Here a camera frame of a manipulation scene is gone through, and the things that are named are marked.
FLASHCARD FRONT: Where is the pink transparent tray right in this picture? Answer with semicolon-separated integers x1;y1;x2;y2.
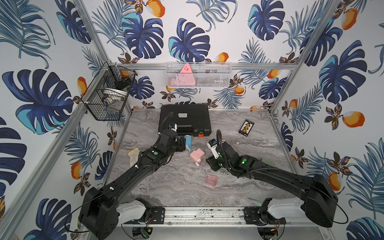
206;175;218;187

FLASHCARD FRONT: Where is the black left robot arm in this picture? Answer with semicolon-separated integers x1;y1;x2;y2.
78;123;186;240

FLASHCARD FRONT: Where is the white wire mesh basket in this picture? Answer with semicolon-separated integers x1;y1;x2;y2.
165;62;232;89

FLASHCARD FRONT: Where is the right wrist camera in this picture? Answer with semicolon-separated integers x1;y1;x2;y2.
207;139;219;159

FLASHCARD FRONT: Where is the black plastic tool case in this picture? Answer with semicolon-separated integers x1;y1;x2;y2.
158;104;212;137

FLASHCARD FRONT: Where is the white work glove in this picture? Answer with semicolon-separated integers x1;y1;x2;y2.
128;147;140;167

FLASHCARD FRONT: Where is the aluminium front rail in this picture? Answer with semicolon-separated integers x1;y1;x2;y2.
82;205;328;228

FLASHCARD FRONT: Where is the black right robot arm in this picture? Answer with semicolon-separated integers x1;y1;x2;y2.
207;131;339;228

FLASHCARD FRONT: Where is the pink triangular object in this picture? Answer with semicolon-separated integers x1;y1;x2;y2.
175;63;197;87

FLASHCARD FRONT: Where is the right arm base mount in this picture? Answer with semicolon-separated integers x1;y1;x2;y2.
244;198;287;227

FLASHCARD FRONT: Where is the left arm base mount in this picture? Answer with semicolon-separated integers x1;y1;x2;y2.
118;198;166;225

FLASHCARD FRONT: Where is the black wire basket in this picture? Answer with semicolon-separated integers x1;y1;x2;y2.
81;62;138;121

